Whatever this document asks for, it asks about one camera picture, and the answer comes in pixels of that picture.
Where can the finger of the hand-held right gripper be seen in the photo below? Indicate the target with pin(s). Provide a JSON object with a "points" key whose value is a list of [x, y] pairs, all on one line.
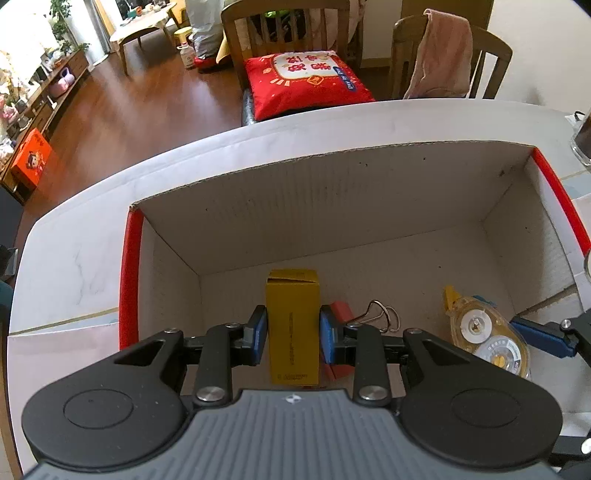
{"points": [[540, 334], [588, 267]]}

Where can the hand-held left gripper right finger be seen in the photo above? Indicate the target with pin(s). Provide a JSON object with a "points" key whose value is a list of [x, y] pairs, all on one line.
{"points": [[328, 334]]}

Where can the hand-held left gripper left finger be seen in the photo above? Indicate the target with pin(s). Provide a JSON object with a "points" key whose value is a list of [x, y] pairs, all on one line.
{"points": [[257, 334]]}

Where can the pink binder clip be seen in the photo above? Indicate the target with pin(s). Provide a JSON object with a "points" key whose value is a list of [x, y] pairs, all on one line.
{"points": [[341, 311]]}

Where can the small yellow carton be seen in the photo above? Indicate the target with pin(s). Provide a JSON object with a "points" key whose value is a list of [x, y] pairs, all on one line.
{"points": [[293, 323]]}

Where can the clear correction tape dispenser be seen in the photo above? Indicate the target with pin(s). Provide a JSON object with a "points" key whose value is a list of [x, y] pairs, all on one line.
{"points": [[489, 337]]}

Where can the red cardboard box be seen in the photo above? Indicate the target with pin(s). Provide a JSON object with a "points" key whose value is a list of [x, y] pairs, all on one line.
{"points": [[323, 207]]}

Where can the glass cup with dark drink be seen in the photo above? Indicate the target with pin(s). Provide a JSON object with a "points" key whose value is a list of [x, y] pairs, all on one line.
{"points": [[582, 143]]}

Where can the wooden chair with cloth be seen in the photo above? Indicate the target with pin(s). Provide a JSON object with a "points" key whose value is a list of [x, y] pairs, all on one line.
{"points": [[489, 60]]}

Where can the red printed cushion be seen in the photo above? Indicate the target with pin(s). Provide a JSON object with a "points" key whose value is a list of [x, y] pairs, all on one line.
{"points": [[300, 83]]}

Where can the dark green trash bin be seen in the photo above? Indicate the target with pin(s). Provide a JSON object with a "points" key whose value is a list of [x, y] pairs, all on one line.
{"points": [[5, 302]]}

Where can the pink cloth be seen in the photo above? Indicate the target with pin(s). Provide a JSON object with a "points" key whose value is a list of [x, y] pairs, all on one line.
{"points": [[443, 55]]}

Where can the orange gift box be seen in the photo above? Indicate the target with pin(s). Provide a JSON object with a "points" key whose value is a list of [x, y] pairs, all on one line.
{"points": [[31, 159]]}

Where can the plastic bottle on floor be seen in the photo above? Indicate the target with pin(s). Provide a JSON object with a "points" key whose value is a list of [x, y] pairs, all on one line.
{"points": [[187, 55]]}

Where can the small yellow stool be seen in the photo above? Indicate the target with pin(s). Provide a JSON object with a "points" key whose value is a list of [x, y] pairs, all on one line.
{"points": [[184, 34]]}

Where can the grey plastic bag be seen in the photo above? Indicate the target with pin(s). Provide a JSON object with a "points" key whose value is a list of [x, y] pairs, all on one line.
{"points": [[205, 27]]}

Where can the wooden tv cabinet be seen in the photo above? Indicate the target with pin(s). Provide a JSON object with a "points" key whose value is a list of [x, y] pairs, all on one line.
{"points": [[41, 101]]}

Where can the purple basket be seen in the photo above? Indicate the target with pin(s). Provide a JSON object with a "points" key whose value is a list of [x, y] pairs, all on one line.
{"points": [[62, 83]]}

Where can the wooden slatted dining chair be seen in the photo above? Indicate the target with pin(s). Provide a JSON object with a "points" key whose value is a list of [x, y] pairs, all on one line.
{"points": [[286, 9]]}

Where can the round wooden coffee table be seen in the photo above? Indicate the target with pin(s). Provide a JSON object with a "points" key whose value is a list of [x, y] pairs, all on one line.
{"points": [[138, 25]]}

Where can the tall potted plant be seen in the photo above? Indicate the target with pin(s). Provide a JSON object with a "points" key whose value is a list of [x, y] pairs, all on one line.
{"points": [[64, 23]]}

